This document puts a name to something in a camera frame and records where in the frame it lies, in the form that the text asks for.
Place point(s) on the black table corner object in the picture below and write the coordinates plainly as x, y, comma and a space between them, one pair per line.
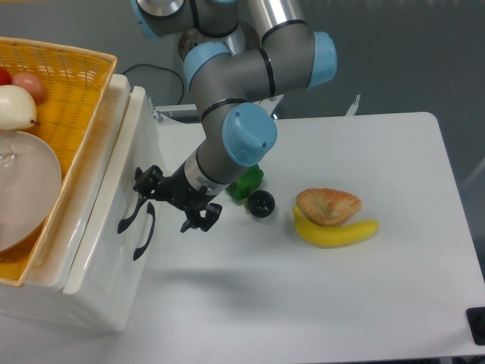
476, 321

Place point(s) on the lower drawer black handle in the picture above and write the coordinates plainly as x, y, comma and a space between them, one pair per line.
147, 233

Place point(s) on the white drawer cabinet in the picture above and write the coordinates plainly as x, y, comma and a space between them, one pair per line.
41, 296

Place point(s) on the yellow woven basket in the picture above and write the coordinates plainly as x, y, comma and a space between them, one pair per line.
76, 80

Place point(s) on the red toy tomato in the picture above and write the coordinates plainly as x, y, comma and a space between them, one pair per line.
5, 77

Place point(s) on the white drawer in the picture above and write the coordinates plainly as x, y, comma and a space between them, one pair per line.
104, 278

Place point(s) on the white toy pear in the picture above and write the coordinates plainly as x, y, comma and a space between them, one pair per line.
18, 108

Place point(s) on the black toy ball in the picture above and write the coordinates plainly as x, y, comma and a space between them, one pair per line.
260, 204

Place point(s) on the pink toy peach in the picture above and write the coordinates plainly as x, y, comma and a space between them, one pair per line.
32, 84

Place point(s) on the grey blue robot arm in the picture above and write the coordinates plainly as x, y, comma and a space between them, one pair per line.
227, 88

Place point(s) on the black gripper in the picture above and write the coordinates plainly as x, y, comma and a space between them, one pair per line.
177, 191

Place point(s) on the yellow toy banana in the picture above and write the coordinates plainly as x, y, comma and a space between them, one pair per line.
332, 237

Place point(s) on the green toy bell pepper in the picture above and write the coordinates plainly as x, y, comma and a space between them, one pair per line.
246, 184

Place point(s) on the toy bread croissant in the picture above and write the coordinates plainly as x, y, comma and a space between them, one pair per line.
328, 207

